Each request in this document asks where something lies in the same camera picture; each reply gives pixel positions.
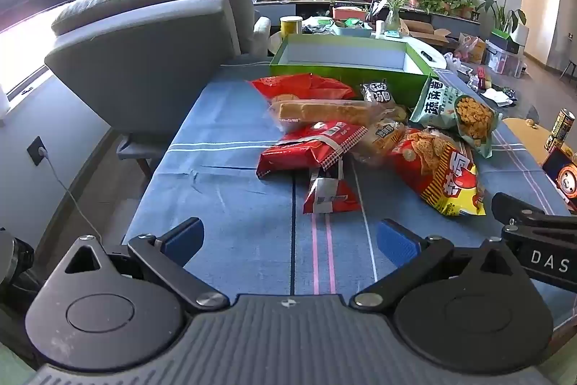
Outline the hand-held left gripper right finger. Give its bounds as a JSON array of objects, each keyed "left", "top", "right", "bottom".
[{"left": 351, "top": 219, "right": 515, "bottom": 314}]

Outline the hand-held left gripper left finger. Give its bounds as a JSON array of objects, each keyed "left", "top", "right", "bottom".
[{"left": 63, "top": 217, "right": 230, "bottom": 314}]

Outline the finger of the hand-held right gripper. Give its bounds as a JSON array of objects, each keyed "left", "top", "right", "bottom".
[{"left": 491, "top": 192, "right": 577, "bottom": 242}]

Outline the red yellow chip bag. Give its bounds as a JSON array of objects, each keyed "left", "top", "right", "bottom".
[{"left": 388, "top": 127, "right": 488, "bottom": 218}]

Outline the small red white packet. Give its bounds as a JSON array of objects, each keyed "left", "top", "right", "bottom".
[{"left": 303, "top": 176, "right": 362, "bottom": 215}]

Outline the green snack bag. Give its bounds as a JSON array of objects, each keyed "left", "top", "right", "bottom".
[{"left": 409, "top": 77, "right": 502, "bottom": 159}]

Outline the small bun packet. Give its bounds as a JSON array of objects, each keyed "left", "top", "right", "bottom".
[{"left": 355, "top": 118, "right": 407, "bottom": 166}]

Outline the red checkered snack bag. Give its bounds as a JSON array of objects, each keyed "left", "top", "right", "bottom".
[{"left": 256, "top": 120, "right": 369, "bottom": 180}]

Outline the long bread loaf packet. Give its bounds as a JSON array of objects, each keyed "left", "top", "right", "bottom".
[{"left": 269, "top": 97, "right": 409, "bottom": 134}]

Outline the small black white snack packet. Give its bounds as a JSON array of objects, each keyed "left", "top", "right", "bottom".
[{"left": 361, "top": 80, "right": 398, "bottom": 105}]

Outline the red-edged rice cracker bag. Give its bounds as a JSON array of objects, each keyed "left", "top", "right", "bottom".
[{"left": 250, "top": 73, "right": 358, "bottom": 102}]

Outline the green cardboard box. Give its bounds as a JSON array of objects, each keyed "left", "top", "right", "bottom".
[{"left": 269, "top": 34, "right": 440, "bottom": 108}]

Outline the phone with cartoon screen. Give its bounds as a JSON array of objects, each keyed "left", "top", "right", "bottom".
[{"left": 541, "top": 147, "right": 577, "bottom": 213}]

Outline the blue striped tablecloth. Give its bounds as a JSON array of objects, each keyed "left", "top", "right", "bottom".
[{"left": 122, "top": 67, "right": 577, "bottom": 323}]

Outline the black yellow can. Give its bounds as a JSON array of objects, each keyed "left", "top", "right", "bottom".
[{"left": 544, "top": 108, "right": 577, "bottom": 152}]

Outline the dark round marble table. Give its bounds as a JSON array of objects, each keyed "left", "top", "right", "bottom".
[{"left": 451, "top": 67, "right": 540, "bottom": 121}]

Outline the clear storage bin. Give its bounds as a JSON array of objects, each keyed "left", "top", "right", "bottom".
[{"left": 484, "top": 40, "right": 527, "bottom": 78}]

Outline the orange plastic bag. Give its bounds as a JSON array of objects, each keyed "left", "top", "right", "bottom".
[{"left": 454, "top": 32, "right": 486, "bottom": 64}]

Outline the green black box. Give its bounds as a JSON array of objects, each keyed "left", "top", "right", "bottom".
[{"left": 490, "top": 29, "right": 520, "bottom": 53}]

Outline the black round object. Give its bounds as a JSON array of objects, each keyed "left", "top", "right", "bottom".
[{"left": 0, "top": 226, "right": 37, "bottom": 301}]

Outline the tall leafy plant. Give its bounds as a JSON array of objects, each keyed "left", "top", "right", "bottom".
[{"left": 477, "top": 0, "right": 529, "bottom": 36}]

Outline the open cardboard box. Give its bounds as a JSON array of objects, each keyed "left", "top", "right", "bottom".
[{"left": 400, "top": 19, "right": 452, "bottom": 48}]

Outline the grey sofa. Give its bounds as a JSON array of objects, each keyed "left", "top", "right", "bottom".
[{"left": 44, "top": 0, "right": 272, "bottom": 184}]

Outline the blue basket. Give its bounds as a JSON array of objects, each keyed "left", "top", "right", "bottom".
[{"left": 332, "top": 21, "right": 376, "bottom": 38}]

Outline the spider plant in glass vase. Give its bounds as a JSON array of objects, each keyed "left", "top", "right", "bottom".
[{"left": 373, "top": 0, "right": 418, "bottom": 33}]

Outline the orange box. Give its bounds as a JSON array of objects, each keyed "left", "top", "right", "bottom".
[{"left": 332, "top": 6, "right": 369, "bottom": 22}]

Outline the grey television console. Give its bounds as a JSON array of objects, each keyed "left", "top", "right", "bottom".
[{"left": 252, "top": 0, "right": 490, "bottom": 31}]

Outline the white cable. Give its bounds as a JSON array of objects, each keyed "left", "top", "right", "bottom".
[{"left": 40, "top": 149, "right": 102, "bottom": 240}]

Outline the wall socket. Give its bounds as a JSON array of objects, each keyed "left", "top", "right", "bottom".
[{"left": 26, "top": 135, "right": 48, "bottom": 166}]

